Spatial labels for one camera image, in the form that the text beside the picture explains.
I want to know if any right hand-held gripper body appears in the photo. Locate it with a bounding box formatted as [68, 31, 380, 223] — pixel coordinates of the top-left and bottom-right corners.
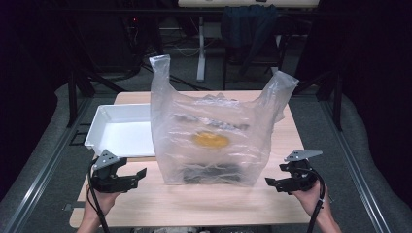
[279, 150, 321, 194]

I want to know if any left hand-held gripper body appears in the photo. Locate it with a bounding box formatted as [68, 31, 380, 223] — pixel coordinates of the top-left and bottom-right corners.
[89, 149, 140, 194]

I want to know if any white plastic tray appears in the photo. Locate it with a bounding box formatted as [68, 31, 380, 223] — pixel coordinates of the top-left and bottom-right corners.
[84, 103, 157, 159]

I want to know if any black box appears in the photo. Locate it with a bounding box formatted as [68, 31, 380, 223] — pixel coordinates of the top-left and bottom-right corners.
[182, 164, 243, 184]

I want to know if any clear plastic bag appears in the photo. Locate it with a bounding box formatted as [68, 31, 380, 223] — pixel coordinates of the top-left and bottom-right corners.
[148, 53, 299, 187]

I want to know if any person's left hand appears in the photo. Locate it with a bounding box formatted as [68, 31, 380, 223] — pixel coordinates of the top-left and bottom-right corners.
[84, 184, 122, 222]

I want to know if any person's right hand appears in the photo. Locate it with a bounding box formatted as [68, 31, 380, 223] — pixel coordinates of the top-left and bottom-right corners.
[289, 181, 332, 218]

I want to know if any black metal stand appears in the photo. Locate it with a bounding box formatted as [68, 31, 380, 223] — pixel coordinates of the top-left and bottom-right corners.
[65, 68, 126, 128]
[292, 68, 344, 132]

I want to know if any black chair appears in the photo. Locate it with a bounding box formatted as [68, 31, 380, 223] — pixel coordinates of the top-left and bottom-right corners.
[221, 14, 288, 91]

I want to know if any white desk leg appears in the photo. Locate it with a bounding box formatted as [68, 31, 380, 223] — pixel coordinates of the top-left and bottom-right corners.
[196, 16, 207, 83]

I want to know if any dark cloth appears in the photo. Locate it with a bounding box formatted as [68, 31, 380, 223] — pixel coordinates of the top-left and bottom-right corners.
[221, 4, 280, 76]

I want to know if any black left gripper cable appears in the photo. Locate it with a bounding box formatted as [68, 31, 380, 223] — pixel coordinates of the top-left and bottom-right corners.
[86, 157, 112, 233]

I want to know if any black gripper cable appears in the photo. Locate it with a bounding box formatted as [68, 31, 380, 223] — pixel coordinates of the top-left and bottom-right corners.
[304, 167, 326, 233]
[86, 157, 112, 233]

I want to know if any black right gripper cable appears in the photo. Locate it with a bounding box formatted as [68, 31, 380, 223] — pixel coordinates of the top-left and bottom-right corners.
[304, 167, 326, 233]

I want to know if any aluminium floor rail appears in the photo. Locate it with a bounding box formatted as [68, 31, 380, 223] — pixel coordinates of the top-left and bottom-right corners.
[0, 96, 95, 233]
[319, 96, 394, 233]

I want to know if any black floor cable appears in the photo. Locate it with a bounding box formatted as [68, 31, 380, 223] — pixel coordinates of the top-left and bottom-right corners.
[141, 62, 212, 92]

